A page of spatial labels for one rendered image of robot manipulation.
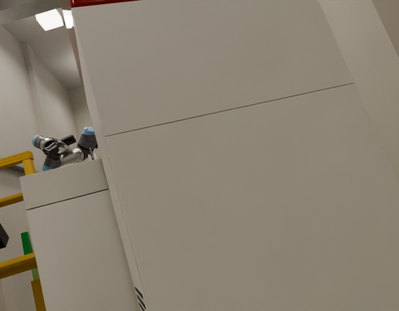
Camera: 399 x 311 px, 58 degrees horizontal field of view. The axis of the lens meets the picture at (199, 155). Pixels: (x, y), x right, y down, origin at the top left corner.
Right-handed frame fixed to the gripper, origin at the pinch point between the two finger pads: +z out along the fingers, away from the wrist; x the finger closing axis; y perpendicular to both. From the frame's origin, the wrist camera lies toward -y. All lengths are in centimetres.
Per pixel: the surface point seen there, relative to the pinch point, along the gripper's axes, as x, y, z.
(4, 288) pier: -285, 88, -337
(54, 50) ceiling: -175, -389, -843
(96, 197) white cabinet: -4.4, 14.7, 37.9
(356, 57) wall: -86, -259, 44
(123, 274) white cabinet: -28, 30, 59
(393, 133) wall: -136, -217, 89
